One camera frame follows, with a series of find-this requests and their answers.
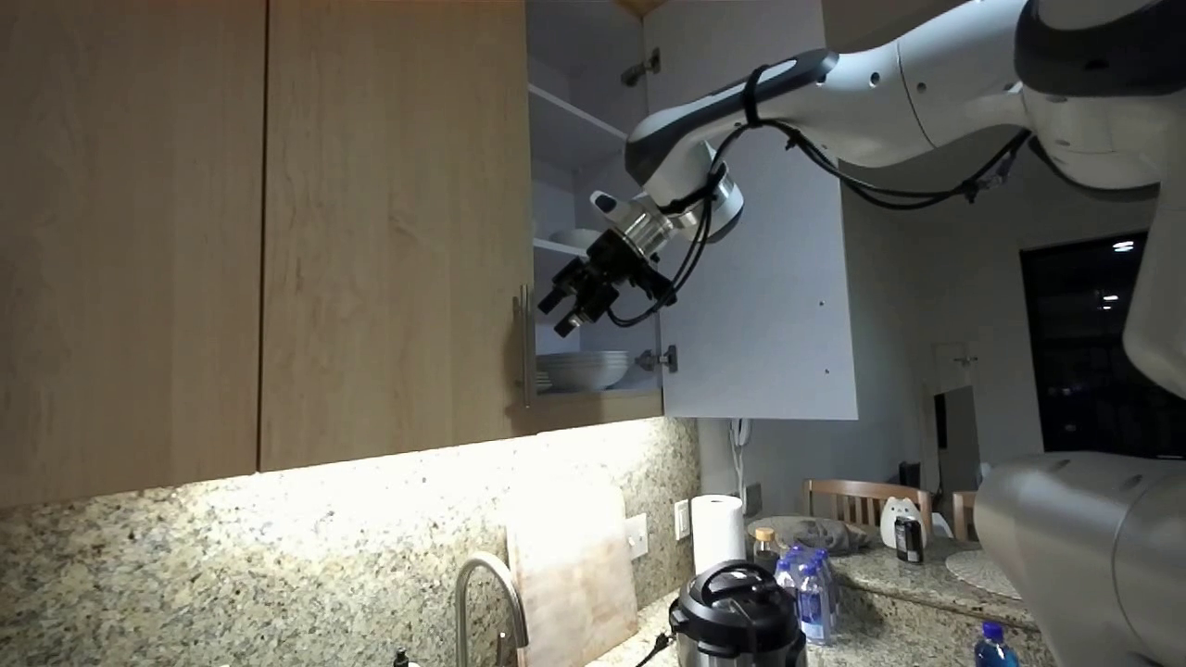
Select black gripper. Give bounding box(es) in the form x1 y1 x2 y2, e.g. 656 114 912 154
533 227 684 345

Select brushed metal bar handle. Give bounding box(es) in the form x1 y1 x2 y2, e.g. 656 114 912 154
507 284 539 403

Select light wood cabinet door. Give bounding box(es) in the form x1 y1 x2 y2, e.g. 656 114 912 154
0 0 266 511
255 0 539 473

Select white cabinet shelf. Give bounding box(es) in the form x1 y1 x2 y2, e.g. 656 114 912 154
525 80 637 148
530 232 596 265

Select metal door hinge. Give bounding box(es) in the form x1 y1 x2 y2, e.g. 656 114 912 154
633 345 684 379
619 46 663 87

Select white-lined cabinet door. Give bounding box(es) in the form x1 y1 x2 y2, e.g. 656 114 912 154
642 0 864 421

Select wide white bowl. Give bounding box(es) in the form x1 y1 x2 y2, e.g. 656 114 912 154
549 221 609 251

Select white paper towel roll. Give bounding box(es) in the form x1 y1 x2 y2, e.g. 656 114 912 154
685 494 754 576

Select wooden cutting board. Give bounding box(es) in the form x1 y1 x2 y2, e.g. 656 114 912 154
502 473 644 667

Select curved metal faucet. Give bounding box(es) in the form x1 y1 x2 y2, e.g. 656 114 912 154
449 553 533 667

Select wooden dining chair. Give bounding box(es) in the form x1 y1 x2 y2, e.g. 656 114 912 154
806 476 939 532
945 490 990 547

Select white jug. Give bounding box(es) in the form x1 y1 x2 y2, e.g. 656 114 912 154
879 494 934 553

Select round pale placemat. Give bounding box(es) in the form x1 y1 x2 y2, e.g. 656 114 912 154
941 545 1032 603

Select dark window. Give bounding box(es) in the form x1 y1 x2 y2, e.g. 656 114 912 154
1017 227 1186 460

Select blue-capped water bottle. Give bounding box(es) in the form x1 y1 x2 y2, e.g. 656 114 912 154
973 620 1025 667

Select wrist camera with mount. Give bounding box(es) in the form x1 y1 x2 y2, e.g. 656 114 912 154
585 186 684 254

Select wooden wall cabinet carcass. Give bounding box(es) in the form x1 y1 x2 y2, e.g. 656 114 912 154
525 0 666 433

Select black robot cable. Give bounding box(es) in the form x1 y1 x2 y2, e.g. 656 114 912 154
603 59 1042 329

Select black power cord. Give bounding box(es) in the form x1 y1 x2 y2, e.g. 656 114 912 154
632 631 680 667

